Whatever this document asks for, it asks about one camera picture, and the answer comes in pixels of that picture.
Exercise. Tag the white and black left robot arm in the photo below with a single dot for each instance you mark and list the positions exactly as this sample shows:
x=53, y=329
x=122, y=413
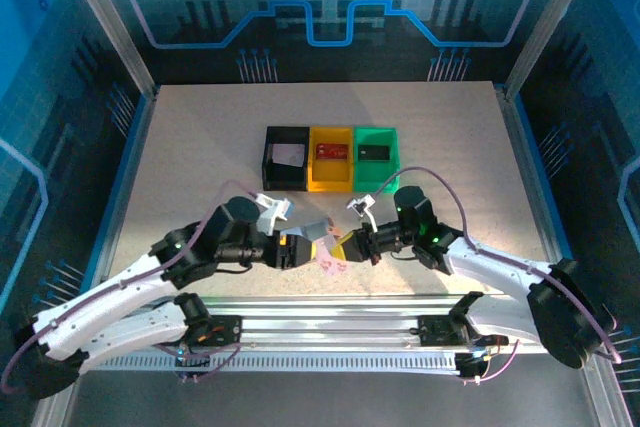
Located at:
x=110, y=292

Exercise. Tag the black connector box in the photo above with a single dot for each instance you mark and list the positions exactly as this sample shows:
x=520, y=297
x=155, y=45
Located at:
x=472, y=367
x=192, y=372

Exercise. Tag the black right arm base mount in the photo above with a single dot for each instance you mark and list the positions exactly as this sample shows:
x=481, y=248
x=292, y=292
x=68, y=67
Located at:
x=435, y=329

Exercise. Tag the blue table edge strip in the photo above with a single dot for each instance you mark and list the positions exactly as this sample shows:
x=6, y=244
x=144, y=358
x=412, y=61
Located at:
x=123, y=174
x=542, y=174

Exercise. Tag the aluminium corner post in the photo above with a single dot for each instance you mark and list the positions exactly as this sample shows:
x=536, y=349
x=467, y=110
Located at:
x=110, y=22
x=547, y=22

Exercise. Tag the aluminium rail beam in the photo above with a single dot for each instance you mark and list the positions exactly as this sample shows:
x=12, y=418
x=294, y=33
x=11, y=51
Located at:
x=325, y=319

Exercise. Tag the black card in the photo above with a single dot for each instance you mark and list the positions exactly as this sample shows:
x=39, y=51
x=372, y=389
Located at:
x=373, y=152

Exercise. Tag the yellow plastic bin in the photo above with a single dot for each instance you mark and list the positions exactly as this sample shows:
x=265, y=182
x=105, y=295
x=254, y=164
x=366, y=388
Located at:
x=327, y=178

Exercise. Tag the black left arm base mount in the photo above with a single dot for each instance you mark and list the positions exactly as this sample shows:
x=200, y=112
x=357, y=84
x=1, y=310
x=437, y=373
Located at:
x=230, y=329

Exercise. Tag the black plastic bin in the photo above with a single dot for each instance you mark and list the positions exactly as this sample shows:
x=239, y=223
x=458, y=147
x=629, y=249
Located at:
x=285, y=179

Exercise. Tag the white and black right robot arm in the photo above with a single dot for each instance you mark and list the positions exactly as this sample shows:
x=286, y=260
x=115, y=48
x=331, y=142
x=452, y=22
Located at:
x=495, y=267

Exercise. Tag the pink card holder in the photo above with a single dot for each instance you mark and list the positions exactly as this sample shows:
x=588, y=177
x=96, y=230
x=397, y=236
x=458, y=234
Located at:
x=332, y=259

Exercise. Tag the red card with print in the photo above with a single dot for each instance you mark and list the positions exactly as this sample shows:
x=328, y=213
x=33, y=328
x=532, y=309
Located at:
x=331, y=151

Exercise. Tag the white card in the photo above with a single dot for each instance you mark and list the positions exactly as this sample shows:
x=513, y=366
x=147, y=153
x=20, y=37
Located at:
x=290, y=154

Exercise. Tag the green plastic bin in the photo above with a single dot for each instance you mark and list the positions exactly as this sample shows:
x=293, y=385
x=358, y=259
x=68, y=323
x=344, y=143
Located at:
x=375, y=172

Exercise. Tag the aluminium side rail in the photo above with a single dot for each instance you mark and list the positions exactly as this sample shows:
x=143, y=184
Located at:
x=526, y=172

